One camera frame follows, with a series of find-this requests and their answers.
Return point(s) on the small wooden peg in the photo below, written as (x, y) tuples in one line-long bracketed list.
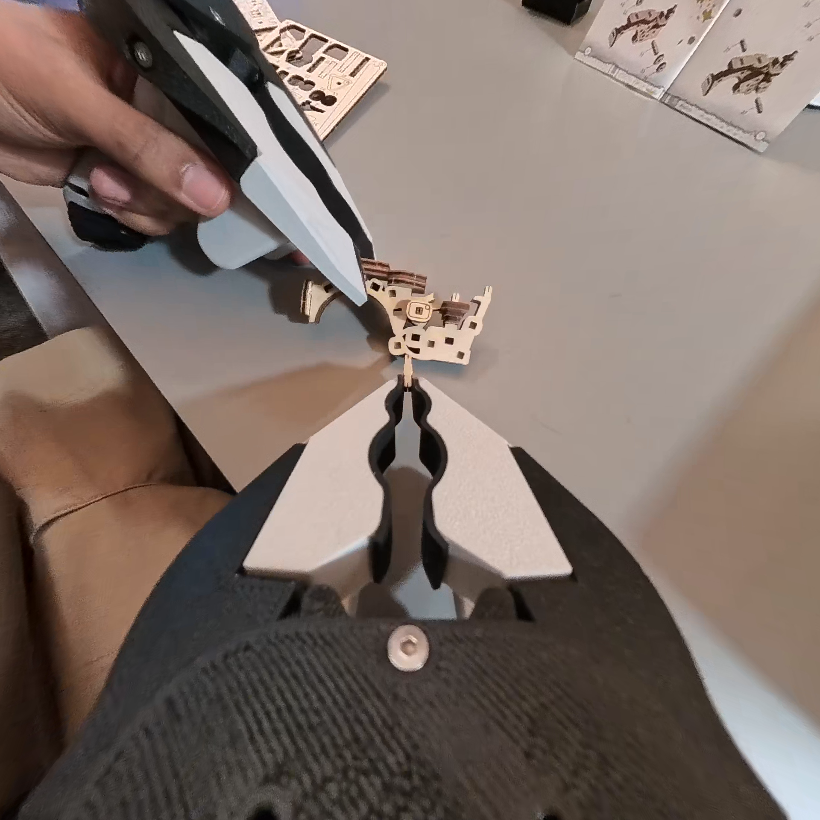
[(410, 371)]

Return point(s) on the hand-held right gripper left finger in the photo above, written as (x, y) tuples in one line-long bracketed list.
[(307, 512)]

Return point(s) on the wooden model assembly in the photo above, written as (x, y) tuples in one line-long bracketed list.
[(435, 339)]

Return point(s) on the person's tan pants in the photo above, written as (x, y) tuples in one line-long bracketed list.
[(96, 512)]

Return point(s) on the laminated instruction sheet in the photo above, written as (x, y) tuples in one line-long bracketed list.
[(704, 64)]

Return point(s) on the wooden parts sheet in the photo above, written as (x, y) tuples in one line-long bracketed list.
[(346, 70)]

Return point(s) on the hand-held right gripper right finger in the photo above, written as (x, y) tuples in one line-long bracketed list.
[(493, 512)]

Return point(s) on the grey desk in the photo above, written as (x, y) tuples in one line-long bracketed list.
[(576, 288)]

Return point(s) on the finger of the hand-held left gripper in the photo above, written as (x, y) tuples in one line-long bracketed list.
[(301, 134), (294, 224)]

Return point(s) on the person's left hand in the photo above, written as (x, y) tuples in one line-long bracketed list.
[(64, 109)]

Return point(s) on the small black box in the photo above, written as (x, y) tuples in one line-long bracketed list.
[(557, 7)]

